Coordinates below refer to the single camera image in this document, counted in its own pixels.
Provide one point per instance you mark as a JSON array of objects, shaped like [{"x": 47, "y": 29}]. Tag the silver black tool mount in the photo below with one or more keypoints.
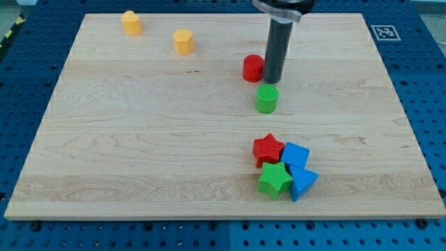
[{"x": 284, "y": 10}]

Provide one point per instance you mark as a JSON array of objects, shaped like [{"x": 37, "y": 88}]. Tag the wooden board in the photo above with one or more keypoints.
[{"x": 135, "y": 131}]

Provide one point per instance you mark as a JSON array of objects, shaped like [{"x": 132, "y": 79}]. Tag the white fiducial marker tag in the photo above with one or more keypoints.
[{"x": 385, "y": 32}]

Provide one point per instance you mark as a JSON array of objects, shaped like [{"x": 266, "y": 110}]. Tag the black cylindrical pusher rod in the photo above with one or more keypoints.
[{"x": 277, "y": 45}]

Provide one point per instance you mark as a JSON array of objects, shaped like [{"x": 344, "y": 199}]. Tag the green cylinder block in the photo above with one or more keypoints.
[{"x": 266, "y": 98}]

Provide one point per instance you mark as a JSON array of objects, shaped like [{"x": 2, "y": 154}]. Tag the green star block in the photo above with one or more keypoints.
[{"x": 274, "y": 180}]

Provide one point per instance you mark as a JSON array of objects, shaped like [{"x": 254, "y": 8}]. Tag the red star block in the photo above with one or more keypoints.
[{"x": 268, "y": 150}]

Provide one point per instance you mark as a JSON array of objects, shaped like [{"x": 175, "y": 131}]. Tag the blue triangle block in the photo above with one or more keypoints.
[{"x": 303, "y": 181}]

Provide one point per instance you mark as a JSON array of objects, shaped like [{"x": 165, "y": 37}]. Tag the red cylinder block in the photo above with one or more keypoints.
[{"x": 253, "y": 68}]

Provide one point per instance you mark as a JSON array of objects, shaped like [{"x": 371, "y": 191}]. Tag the blue cube block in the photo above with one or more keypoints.
[{"x": 295, "y": 155}]

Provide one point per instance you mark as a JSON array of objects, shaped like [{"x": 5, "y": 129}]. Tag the yellow heart block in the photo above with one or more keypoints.
[{"x": 131, "y": 23}]

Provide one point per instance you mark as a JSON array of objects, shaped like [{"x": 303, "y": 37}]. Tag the yellow hexagon block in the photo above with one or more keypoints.
[{"x": 183, "y": 41}]

